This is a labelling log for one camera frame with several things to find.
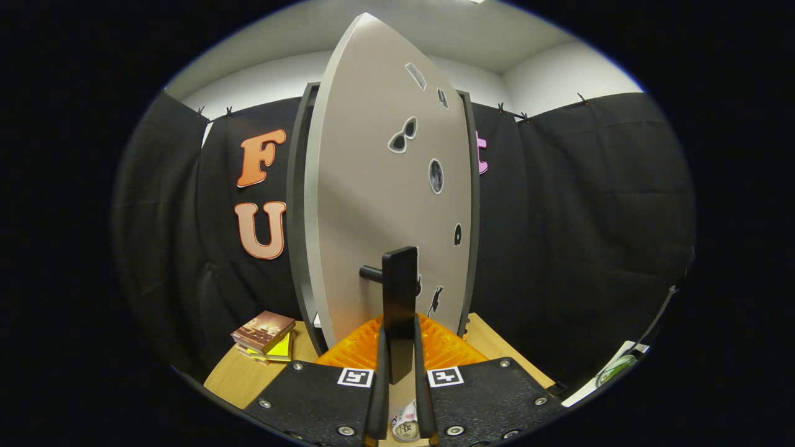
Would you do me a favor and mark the round green glass dish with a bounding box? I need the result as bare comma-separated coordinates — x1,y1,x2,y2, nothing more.
596,355,637,389

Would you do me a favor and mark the beige shoe cabinet door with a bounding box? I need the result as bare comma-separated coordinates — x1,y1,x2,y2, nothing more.
304,12,473,386

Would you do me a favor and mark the black backdrop cloth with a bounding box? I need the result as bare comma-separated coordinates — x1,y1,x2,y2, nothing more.
112,92,696,386

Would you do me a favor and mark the yellow book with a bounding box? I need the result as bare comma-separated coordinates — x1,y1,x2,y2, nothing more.
245,332,293,362

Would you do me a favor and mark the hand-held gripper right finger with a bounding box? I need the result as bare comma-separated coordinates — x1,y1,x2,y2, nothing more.
413,314,566,447

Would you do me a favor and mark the grey shoe cabinet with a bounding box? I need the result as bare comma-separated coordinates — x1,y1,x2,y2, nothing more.
286,83,482,358

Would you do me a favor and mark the white shoe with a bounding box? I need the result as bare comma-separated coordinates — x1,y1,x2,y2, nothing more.
391,400,420,441

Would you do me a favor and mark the white side table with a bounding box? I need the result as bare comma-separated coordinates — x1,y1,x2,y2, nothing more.
562,340,650,407

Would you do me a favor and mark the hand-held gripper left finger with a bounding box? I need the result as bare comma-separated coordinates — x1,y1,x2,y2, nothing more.
242,314,391,447

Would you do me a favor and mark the black cable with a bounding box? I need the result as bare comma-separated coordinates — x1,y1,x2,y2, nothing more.
643,284,679,345

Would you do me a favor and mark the brown book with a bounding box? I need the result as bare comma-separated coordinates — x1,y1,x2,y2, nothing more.
230,310,296,354

